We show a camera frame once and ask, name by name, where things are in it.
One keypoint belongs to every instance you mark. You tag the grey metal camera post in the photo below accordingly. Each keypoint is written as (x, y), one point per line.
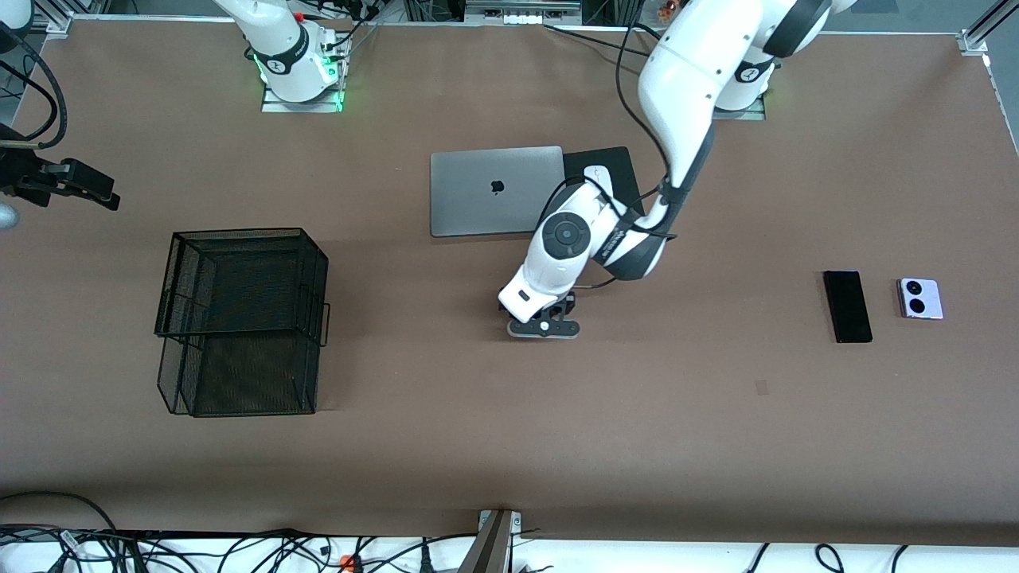
(489, 549)

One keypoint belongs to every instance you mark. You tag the white computer mouse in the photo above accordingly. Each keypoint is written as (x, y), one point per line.
(595, 172)

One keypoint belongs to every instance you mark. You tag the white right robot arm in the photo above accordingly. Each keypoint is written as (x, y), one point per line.
(279, 48)

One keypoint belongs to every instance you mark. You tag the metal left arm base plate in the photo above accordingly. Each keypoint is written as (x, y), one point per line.
(748, 115)

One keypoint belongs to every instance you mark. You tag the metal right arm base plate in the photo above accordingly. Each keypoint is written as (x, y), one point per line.
(275, 106)

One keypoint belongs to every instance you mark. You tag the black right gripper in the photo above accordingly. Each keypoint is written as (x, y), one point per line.
(22, 170)

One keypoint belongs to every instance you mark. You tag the lilac flip phone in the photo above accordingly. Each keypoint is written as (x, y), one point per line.
(933, 298)

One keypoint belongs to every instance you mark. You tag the aluminium frame corner bracket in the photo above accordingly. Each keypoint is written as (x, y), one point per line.
(973, 41)
(56, 25)

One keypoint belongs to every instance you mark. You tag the grey power strip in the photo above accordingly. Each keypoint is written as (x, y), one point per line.
(525, 17)

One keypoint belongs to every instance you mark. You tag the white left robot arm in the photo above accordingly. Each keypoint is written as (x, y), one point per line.
(685, 72)

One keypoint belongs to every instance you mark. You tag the silver closed laptop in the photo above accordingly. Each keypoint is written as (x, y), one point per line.
(470, 191)

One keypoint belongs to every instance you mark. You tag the black mesh two-tier tray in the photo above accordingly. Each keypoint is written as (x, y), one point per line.
(279, 382)

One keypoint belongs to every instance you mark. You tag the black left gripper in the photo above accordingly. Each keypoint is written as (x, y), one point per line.
(569, 305)

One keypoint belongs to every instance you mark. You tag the long black slab phone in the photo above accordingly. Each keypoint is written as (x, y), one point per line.
(848, 306)

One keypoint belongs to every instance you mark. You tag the black mouse pad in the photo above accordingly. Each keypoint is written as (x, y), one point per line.
(613, 159)

